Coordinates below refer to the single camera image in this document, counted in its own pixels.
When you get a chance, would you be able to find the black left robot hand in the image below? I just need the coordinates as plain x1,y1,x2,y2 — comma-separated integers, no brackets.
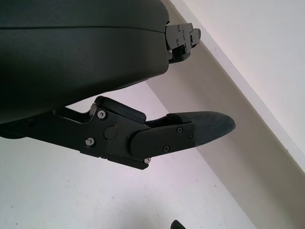
0,0,236,171

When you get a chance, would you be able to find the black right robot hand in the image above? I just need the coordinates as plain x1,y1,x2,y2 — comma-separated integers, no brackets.
172,219,189,229

